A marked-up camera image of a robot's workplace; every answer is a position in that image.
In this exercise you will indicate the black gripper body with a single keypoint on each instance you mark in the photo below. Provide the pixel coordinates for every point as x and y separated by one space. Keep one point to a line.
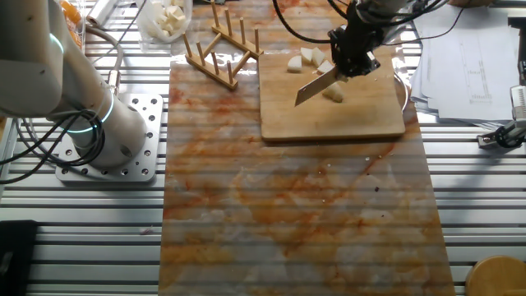
355 37

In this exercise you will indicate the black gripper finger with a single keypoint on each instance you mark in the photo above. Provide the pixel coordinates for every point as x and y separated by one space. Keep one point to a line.
367 63
347 67

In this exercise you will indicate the steel cleaver knife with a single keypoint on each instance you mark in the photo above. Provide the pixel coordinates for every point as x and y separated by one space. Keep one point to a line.
314 86

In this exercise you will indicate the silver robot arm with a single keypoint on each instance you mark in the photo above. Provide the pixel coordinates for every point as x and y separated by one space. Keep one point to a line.
33 61

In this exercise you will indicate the white radish slice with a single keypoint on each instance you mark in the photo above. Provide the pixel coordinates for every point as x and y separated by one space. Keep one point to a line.
325 67
306 54
318 56
294 65

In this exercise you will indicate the plastic bag of radish chunks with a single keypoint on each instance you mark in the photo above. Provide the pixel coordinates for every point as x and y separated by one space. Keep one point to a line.
164 20

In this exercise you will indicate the wooden cutting board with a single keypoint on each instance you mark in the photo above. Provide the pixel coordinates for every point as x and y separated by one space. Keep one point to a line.
296 119

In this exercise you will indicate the white paper stack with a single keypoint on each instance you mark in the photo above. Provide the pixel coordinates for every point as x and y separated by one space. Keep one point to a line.
472 70

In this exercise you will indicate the wooden dish rack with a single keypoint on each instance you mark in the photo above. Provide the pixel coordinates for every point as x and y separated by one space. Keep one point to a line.
213 67

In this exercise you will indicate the marble pattern table mat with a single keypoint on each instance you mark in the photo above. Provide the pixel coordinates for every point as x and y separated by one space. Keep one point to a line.
287 214

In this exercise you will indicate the wooden mug tree stand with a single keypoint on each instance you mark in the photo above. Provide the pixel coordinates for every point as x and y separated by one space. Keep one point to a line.
497 277

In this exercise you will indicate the white plastic wrap roll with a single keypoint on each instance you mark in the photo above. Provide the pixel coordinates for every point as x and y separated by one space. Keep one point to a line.
100 12

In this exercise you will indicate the clear plastic fruit container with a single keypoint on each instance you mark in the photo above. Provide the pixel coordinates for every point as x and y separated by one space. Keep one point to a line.
78 30

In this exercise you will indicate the orange fruit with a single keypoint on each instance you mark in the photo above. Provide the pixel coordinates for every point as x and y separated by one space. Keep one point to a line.
72 12

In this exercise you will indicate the black box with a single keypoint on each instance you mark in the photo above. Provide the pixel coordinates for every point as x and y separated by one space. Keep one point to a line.
16 255

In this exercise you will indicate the small clamp mounted camera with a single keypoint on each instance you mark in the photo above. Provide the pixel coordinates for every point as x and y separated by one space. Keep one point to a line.
507 131

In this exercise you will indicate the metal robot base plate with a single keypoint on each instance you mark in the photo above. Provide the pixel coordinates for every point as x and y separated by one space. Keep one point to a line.
144 123

